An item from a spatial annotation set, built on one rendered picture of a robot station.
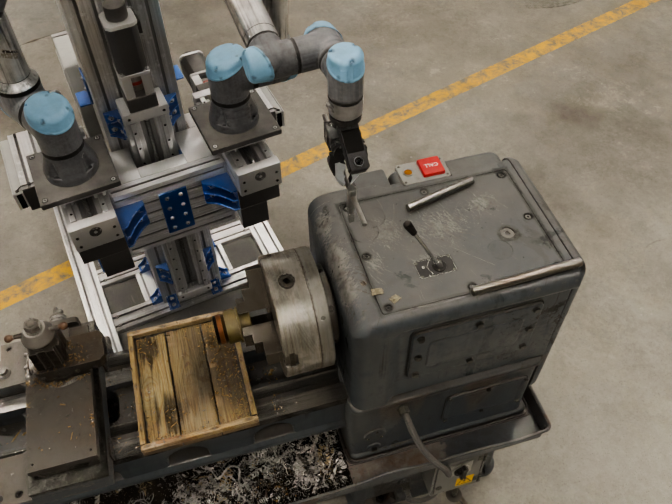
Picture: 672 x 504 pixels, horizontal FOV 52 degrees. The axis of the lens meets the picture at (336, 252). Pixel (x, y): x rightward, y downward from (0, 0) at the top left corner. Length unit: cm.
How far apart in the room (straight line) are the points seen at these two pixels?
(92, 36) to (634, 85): 327
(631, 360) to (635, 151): 132
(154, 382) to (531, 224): 107
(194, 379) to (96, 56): 93
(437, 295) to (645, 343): 177
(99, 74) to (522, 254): 127
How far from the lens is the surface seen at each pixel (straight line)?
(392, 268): 164
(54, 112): 198
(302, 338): 164
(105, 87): 216
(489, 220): 177
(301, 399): 190
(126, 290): 302
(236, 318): 174
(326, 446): 216
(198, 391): 192
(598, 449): 295
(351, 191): 161
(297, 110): 401
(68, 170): 206
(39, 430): 189
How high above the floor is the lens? 256
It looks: 51 degrees down
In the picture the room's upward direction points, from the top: straight up
